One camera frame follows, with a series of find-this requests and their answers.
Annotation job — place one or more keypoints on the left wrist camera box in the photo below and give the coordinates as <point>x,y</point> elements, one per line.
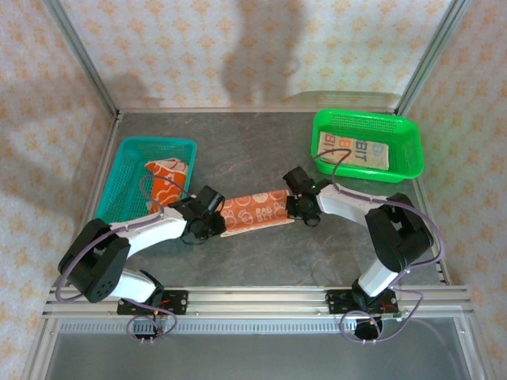
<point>209,198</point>

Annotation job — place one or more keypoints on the white towel with coloured letters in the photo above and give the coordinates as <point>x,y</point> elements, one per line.
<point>356,152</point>

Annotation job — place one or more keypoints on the teal plastic basket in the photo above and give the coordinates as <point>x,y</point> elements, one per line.
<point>126,174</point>

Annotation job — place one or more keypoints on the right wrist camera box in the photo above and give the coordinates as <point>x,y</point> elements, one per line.
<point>298,179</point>

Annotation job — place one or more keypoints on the wide aluminium mounting rail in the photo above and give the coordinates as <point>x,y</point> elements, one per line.
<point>257,301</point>

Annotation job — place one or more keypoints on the small green circuit board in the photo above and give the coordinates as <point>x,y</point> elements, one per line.
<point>392,315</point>

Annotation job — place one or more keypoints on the aluminium frame post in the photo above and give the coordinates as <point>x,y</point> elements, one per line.
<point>83,59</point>
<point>431,51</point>

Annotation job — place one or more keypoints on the light orange rabbit towel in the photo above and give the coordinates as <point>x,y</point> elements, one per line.
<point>257,211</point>

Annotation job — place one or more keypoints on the bright orange flower towel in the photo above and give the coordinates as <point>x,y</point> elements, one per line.
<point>166,186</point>

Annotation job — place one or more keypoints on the green plastic basket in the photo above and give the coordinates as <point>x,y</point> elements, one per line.
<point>408,158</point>

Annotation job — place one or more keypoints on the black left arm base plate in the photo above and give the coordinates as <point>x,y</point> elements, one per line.
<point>176,301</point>

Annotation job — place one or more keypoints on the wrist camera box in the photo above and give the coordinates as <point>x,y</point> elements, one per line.
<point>298,179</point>
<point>209,198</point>

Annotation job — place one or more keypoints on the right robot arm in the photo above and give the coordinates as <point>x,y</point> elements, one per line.
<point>396,233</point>

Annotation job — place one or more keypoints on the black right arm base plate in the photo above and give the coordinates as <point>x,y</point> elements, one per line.
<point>336,301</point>

